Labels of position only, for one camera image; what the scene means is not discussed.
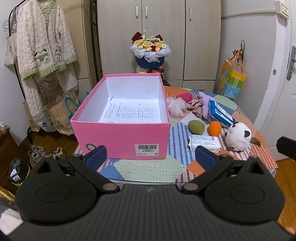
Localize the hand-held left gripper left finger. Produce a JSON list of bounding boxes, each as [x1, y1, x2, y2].
[[35, 145, 121, 194]]

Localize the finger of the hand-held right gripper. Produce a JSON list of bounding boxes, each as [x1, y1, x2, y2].
[[276, 136, 296, 161]]

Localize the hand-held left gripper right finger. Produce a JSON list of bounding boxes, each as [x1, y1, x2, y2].
[[178, 145, 266, 195]]

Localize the white wet wipes pack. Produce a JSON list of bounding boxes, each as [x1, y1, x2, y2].
[[188, 135, 221, 153]]

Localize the pink cardboard box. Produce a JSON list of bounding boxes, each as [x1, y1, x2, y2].
[[70, 73, 171, 160]]

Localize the orange makeup sponge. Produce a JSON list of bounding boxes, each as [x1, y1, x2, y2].
[[208, 121, 222, 136]]

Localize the green makeup sponge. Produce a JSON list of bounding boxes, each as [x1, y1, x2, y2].
[[188, 120, 205, 135]]

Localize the white cat plush toy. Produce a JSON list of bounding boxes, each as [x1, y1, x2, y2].
[[225, 122, 262, 152]]

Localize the blue tissue pack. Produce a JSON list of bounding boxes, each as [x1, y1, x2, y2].
[[209, 98, 235, 127]]

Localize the lilac cloth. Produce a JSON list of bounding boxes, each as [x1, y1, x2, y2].
[[199, 91, 215, 122]]

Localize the white fluffy plush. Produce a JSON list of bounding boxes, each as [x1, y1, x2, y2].
[[167, 97, 188, 118]]

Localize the grey sneaker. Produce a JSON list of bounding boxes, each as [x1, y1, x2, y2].
[[52, 147, 64, 160]]

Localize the floral fabric scrunchie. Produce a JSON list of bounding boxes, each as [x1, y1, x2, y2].
[[187, 91, 208, 120]]

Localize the brown paper bag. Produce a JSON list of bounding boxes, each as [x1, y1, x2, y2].
[[46, 89, 80, 135]]

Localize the printed paper sheet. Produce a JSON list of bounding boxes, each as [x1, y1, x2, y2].
[[99, 99, 162, 124]]

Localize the white door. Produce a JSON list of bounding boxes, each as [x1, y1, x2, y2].
[[253, 0, 296, 163]]

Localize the pair of sneakers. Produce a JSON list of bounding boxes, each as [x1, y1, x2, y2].
[[28, 145, 47, 163]]

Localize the pink plush ball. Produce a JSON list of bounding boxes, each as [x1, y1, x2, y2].
[[177, 92, 193, 102]]

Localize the colourful gift bag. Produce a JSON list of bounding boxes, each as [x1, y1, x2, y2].
[[220, 49, 247, 100]]

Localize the dark bag with label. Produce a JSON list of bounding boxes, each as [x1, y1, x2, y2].
[[8, 158, 30, 186]]

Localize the white fleece pants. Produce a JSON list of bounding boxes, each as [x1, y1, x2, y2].
[[23, 62, 79, 123]]

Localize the wooden cabinet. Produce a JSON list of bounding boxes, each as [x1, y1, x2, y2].
[[0, 127, 23, 193]]

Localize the flower bouquet with blue wrap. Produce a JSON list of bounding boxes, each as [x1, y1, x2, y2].
[[129, 27, 172, 75]]

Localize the beige tall cabinet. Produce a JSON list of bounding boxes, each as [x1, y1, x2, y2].
[[59, 0, 97, 80]]

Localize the beige wardrobe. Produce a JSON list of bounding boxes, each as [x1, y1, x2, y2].
[[97, 0, 222, 92]]

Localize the white fleece cardigan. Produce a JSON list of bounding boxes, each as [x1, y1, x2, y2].
[[16, 0, 78, 80]]

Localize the cream tote bag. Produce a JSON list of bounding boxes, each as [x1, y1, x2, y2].
[[3, 7, 19, 67]]

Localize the black clothes rack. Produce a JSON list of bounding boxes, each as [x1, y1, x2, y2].
[[8, 0, 26, 37]]

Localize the teal-handled bag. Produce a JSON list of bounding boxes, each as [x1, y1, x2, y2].
[[64, 92, 89, 118]]

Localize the white wall switch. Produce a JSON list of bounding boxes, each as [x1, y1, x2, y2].
[[274, 0, 290, 20]]

